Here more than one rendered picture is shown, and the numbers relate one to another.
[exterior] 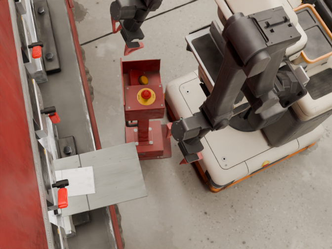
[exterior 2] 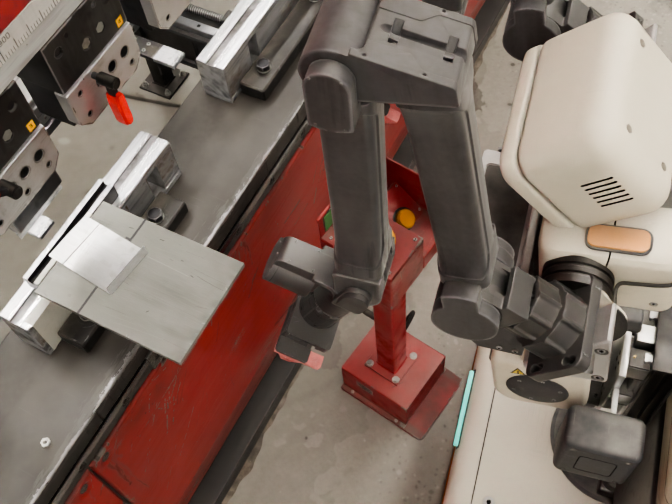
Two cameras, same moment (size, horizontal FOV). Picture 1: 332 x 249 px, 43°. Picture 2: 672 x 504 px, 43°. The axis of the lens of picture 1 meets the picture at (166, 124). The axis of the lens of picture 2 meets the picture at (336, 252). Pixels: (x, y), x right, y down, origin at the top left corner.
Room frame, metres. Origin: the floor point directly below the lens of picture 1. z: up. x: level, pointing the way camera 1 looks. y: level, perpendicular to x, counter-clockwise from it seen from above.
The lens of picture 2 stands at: (0.15, -0.53, 2.12)
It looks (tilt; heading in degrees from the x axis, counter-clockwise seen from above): 60 degrees down; 57
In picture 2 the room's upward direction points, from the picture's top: 8 degrees counter-clockwise
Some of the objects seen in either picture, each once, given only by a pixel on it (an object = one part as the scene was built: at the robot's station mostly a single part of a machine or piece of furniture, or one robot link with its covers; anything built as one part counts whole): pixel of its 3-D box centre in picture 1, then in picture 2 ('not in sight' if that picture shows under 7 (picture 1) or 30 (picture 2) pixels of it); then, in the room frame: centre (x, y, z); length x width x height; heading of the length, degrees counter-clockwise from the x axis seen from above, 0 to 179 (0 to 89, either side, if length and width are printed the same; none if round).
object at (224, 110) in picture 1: (228, 83); (357, 179); (0.45, -0.13, 1.40); 0.11 x 0.06 x 0.43; 34
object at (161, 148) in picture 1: (148, 139); (401, 376); (0.69, 0.08, 0.06); 0.25 x 0.20 x 0.12; 103
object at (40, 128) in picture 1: (21, 106); (73, 47); (0.36, 0.38, 1.26); 0.15 x 0.09 x 0.17; 22
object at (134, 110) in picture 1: (142, 89); (386, 227); (0.69, 0.11, 0.75); 0.20 x 0.16 x 0.18; 13
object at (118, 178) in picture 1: (100, 178); (140, 278); (0.26, 0.18, 1.00); 0.26 x 0.18 x 0.01; 112
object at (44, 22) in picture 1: (46, 36); (291, 37); (0.78, 0.49, 0.89); 0.30 x 0.05 x 0.03; 22
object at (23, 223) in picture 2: not in sight; (29, 195); (0.20, 0.32, 1.13); 0.10 x 0.02 x 0.10; 22
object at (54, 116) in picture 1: (51, 115); (113, 98); (0.37, 0.32, 1.20); 0.04 x 0.02 x 0.10; 112
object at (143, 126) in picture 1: (143, 119); (389, 312); (0.69, 0.11, 0.39); 0.05 x 0.05 x 0.54; 13
